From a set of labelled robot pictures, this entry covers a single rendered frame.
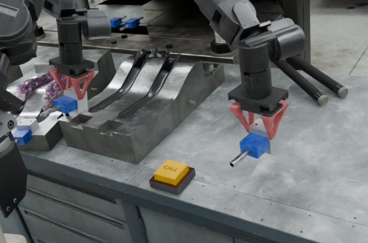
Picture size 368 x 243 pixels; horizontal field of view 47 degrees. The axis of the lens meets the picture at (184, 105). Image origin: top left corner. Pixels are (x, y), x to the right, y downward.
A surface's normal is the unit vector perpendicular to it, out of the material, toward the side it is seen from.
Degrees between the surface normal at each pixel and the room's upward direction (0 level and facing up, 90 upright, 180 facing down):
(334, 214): 0
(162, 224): 90
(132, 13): 90
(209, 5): 102
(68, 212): 90
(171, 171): 0
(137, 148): 90
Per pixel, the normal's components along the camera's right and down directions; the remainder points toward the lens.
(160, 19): 0.84, 0.14
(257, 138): -0.15, -0.87
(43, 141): -0.25, 0.50
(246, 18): 0.18, -0.36
